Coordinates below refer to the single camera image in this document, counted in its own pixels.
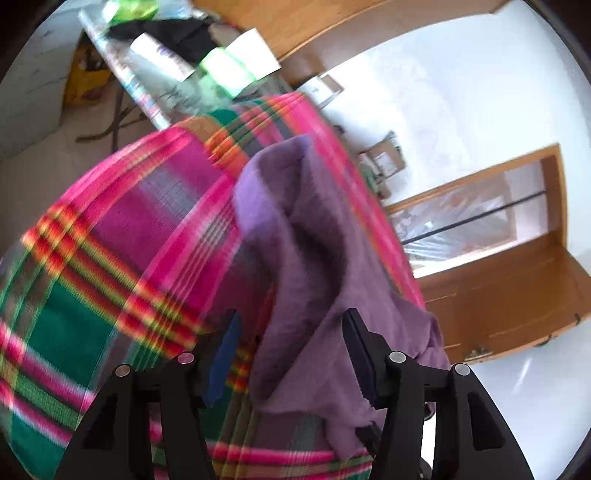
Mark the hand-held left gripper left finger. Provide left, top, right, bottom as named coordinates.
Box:
left=54, top=308, right=243, bottom=480

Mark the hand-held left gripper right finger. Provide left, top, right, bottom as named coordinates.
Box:
left=341, top=308, right=536, bottom=480

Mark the purple fleece garment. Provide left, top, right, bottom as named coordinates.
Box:
left=233, top=135, right=451, bottom=455

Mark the pink plaid blanket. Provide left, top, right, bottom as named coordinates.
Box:
left=0, top=91, right=426, bottom=480

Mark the doorway plastic sheet curtain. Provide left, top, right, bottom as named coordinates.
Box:
left=383, top=143, right=571, bottom=278

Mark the cardboard box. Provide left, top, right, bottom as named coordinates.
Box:
left=358, top=131, right=407, bottom=195

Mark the folding table with printed cover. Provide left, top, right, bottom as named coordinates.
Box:
left=76, top=7, right=296, bottom=153

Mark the white box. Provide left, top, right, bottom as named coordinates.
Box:
left=295, top=74, right=345, bottom=109

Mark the large green tissue pack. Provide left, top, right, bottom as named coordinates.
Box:
left=199, top=46, right=259, bottom=97

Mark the white tissue pack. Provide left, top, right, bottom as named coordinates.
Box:
left=226, top=28, right=281, bottom=79

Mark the white tube pack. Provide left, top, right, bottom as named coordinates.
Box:
left=129, top=33, right=195, bottom=81

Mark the yellow bag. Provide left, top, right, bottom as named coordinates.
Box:
left=65, top=37, right=112, bottom=107

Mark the black cloth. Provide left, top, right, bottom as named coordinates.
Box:
left=108, top=18, right=222, bottom=63

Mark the grey cabinet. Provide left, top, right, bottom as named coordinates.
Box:
left=0, top=28, right=79, bottom=158

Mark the wooden wardrobe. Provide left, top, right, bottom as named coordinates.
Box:
left=191, top=0, right=513, bottom=88

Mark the small green pack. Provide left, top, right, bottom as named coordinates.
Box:
left=102, top=0, right=160, bottom=21

